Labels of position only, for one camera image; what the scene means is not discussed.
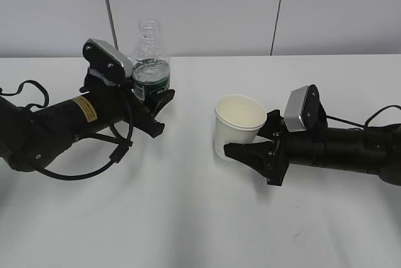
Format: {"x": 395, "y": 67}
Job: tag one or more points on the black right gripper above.
{"x": 273, "y": 157}

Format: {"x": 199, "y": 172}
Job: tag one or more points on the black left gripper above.
{"x": 122, "y": 104}

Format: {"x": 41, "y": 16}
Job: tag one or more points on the clear water bottle green label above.
{"x": 151, "y": 64}

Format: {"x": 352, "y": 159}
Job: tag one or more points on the white paper cup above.
{"x": 238, "y": 120}

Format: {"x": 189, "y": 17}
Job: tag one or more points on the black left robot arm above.
{"x": 33, "y": 136}

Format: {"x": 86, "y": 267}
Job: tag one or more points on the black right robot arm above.
{"x": 373, "y": 150}

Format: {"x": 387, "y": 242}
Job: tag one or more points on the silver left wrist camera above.
{"x": 106, "y": 63}

